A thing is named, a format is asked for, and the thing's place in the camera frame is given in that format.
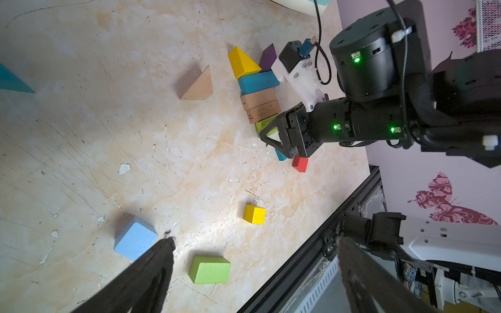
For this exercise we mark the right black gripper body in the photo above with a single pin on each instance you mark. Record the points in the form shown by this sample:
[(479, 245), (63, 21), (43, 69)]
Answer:
[(302, 133)]

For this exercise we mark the yellow triangle block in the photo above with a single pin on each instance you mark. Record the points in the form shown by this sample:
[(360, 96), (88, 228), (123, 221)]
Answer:
[(242, 64)]

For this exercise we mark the small yellow cube block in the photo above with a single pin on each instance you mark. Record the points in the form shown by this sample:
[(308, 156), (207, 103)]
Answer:
[(254, 214)]

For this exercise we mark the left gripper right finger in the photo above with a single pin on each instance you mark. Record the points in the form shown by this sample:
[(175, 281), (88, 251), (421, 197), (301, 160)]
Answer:
[(369, 286)]

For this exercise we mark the long teal rectangle block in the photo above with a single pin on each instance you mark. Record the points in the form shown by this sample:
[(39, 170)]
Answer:
[(257, 82)]

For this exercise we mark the mint green toaster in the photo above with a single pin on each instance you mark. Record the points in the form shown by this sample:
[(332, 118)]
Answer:
[(304, 6)]

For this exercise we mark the white slotted cable duct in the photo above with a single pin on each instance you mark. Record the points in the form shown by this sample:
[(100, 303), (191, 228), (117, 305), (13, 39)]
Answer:
[(328, 273)]

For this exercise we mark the green rectangle block front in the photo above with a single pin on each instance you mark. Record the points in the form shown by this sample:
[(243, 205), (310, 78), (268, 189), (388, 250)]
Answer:
[(209, 270)]

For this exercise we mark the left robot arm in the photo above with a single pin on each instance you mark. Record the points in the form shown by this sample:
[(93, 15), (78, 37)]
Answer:
[(405, 237)]

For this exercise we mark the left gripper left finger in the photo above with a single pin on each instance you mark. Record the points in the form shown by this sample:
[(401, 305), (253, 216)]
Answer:
[(142, 287)]

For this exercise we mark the printed wood rectangle block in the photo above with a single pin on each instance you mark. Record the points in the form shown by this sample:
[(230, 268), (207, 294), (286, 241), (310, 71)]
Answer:
[(263, 111)]

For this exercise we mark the purple triangle block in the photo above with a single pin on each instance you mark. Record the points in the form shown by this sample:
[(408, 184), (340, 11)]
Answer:
[(268, 58)]

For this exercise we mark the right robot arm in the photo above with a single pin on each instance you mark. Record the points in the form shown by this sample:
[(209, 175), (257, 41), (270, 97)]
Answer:
[(382, 63)]

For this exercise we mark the small teal block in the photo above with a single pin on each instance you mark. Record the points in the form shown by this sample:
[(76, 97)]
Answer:
[(280, 156)]

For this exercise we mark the green rectangle block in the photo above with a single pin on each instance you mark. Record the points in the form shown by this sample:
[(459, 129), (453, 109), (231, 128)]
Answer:
[(261, 125), (209, 270)]

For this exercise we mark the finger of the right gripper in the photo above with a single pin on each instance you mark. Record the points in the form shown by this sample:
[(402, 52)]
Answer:
[(281, 122), (283, 146)]

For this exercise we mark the plain wood rectangle block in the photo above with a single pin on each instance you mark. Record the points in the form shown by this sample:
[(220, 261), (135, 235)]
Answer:
[(253, 100)]

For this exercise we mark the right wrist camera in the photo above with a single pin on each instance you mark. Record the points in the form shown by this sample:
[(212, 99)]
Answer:
[(295, 66)]

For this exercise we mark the red cube block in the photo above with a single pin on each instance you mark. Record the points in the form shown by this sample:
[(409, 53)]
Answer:
[(300, 164)]

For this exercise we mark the natural wood triangle block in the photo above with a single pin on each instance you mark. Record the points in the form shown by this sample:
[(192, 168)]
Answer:
[(196, 84)]

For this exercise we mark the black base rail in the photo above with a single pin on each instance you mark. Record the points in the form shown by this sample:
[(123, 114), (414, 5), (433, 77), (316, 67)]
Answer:
[(287, 288)]

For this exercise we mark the teal triangle block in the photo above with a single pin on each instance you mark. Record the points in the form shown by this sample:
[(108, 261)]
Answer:
[(9, 81)]

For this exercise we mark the light blue cube block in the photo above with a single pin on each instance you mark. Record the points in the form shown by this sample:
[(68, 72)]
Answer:
[(135, 239)]

